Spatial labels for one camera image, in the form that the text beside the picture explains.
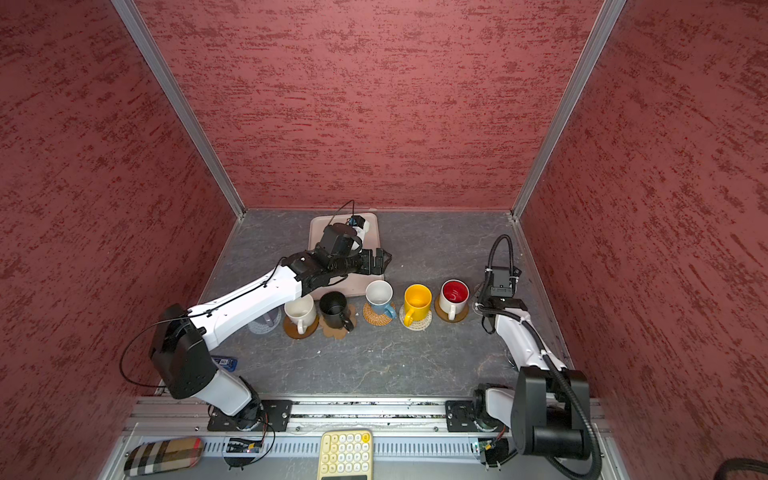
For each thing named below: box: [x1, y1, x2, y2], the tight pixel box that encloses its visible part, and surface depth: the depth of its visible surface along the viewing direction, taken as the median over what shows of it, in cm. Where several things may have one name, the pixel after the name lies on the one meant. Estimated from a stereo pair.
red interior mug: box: [439, 278, 470, 321], surface depth 90 cm
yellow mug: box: [403, 283, 433, 327], surface depth 89 cm
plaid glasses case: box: [124, 437, 204, 476], surface depth 68 cm
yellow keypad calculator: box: [317, 429, 374, 480], surface depth 68 cm
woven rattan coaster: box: [363, 301, 393, 327], surface depth 94 cm
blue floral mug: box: [365, 279, 397, 319], surface depth 89 cm
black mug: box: [319, 290, 355, 333], surface depth 88 cm
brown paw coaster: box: [319, 303, 357, 340], surface depth 90 cm
